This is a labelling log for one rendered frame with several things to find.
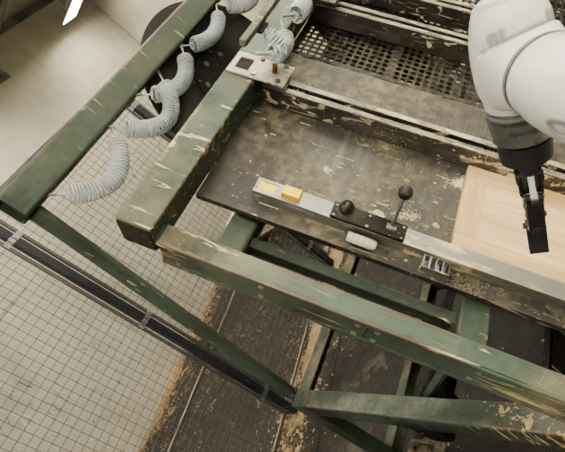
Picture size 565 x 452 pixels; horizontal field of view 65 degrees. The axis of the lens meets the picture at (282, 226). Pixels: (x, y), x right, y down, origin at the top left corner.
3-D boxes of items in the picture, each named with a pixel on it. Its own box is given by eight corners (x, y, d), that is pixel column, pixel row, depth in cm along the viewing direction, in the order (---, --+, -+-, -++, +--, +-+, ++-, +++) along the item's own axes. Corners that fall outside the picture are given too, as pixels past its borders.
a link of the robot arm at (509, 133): (486, 125, 62) (492, 160, 65) (561, 107, 58) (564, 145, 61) (482, 97, 69) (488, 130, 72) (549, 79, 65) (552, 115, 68)
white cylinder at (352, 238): (343, 243, 116) (373, 253, 115) (345, 237, 114) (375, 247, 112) (347, 234, 118) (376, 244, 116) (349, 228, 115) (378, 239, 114)
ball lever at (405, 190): (395, 237, 112) (415, 191, 105) (381, 232, 113) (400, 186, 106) (397, 230, 115) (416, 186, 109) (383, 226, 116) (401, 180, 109)
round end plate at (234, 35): (268, 200, 184) (100, 65, 157) (261, 204, 189) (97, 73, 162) (328, 84, 225) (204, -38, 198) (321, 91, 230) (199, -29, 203)
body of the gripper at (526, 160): (493, 128, 71) (501, 175, 76) (498, 156, 65) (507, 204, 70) (547, 116, 68) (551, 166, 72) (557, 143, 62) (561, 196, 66)
